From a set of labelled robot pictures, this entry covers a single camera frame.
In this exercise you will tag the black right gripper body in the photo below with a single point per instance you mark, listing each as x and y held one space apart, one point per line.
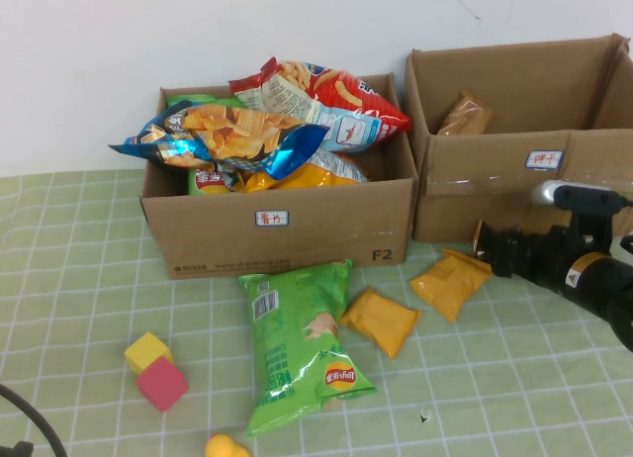
544 251

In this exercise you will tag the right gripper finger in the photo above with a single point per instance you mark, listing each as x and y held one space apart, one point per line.
505 265
499 239

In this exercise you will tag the black and orange snack packet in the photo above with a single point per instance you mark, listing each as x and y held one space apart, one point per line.
477 234

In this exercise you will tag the yellow snack packet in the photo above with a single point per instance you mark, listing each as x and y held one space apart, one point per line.
381 323
450 289

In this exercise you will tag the large green Lay's chip bag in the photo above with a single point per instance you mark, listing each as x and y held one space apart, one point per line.
292 338

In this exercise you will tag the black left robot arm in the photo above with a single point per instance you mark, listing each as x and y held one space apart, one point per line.
15 449

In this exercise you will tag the red fries snack bag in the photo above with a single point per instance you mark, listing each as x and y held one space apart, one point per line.
346 101

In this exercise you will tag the plain green snack bag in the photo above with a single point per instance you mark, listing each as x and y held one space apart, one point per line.
190 100

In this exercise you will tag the cardboard box with clear tape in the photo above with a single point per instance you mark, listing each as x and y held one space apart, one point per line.
494 205

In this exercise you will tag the white label with red writing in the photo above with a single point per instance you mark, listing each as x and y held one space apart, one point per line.
272 218
544 159

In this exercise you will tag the green checkered tablecloth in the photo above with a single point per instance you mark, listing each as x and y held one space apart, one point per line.
494 388

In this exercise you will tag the brown biscuit packet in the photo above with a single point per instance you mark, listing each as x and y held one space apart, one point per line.
465 116

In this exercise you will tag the cardboard box with F2 print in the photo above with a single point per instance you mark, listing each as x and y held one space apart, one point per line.
321 229

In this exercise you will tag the yellow chip bag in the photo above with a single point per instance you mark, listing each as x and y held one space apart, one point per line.
306 177

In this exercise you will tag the blue potato chip bag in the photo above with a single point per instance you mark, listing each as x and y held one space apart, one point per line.
237 130

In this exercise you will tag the small green Lay's bag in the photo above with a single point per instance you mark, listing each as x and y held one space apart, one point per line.
203 182

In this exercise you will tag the yellow rubber toy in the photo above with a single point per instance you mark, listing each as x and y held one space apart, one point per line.
222 447

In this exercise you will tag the pink foam cube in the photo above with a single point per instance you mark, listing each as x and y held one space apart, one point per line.
160 384

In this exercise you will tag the yellow foam cube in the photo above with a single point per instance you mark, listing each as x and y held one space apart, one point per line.
146 348

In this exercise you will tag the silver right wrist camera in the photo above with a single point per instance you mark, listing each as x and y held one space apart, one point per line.
569 196

